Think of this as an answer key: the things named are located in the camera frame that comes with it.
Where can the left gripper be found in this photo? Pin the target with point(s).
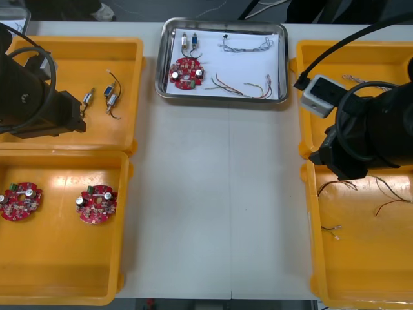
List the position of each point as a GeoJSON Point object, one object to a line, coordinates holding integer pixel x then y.
{"type": "Point", "coordinates": [67, 113]}

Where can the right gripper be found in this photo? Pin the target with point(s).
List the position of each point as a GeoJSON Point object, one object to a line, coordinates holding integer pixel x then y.
{"type": "Point", "coordinates": [342, 161]}

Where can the steel tray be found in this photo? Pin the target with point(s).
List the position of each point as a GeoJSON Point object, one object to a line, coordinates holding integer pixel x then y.
{"type": "Point", "coordinates": [161, 64]}

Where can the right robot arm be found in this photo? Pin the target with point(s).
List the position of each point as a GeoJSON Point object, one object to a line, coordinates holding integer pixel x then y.
{"type": "Point", "coordinates": [380, 122]}

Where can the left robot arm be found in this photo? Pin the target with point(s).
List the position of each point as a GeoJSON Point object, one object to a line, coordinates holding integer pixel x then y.
{"type": "Point", "coordinates": [19, 97]}

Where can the white label solenoid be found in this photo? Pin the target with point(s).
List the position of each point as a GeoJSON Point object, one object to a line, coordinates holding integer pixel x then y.
{"type": "Point", "coordinates": [89, 97]}
{"type": "Point", "coordinates": [184, 40]}
{"type": "Point", "coordinates": [113, 100]}

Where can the yellow-orange plastic bin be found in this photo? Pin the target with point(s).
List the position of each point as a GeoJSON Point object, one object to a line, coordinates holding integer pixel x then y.
{"type": "Point", "coordinates": [371, 61]}
{"type": "Point", "coordinates": [361, 258]}
{"type": "Point", "coordinates": [96, 55]}
{"type": "Point", "coordinates": [58, 258]}

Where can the round red circuit board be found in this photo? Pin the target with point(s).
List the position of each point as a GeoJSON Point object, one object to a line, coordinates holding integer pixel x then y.
{"type": "Point", "coordinates": [19, 203]}
{"type": "Point", "coordinates": [185, 76]}
{"type": "Point", "coordinates": [96, 205]}

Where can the person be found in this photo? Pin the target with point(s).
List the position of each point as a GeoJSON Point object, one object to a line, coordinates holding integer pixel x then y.
{"type": "Point", "coordinates": [101, 13]}

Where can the black diagonal bar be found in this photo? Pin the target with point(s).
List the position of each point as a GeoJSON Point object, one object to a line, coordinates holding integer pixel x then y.
{"type": "Point", "coordinates": [247, 11]}

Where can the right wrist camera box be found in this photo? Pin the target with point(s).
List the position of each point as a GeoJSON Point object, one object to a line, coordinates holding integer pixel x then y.
{"type": "Point", "coordinates": [314, 103]}

